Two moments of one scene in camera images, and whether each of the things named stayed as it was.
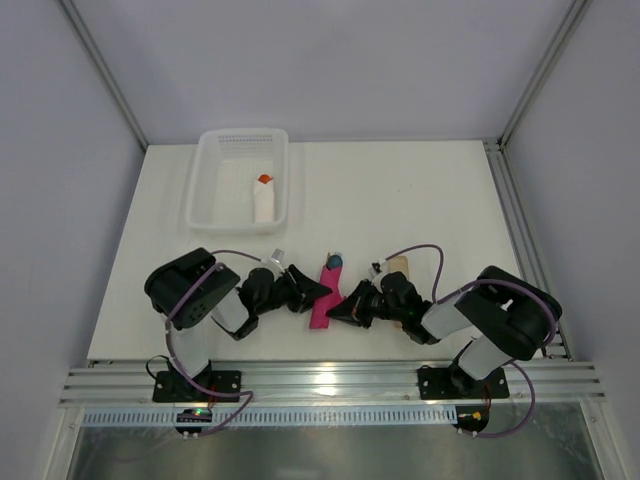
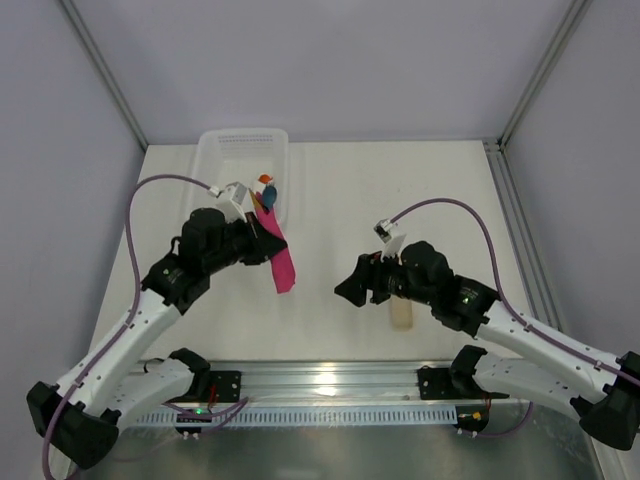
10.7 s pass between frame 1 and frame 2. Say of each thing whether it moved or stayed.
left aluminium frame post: stayed
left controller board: stayed
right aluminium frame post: stayed
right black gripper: moved
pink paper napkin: moved
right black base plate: stayed
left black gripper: moved
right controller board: stayed
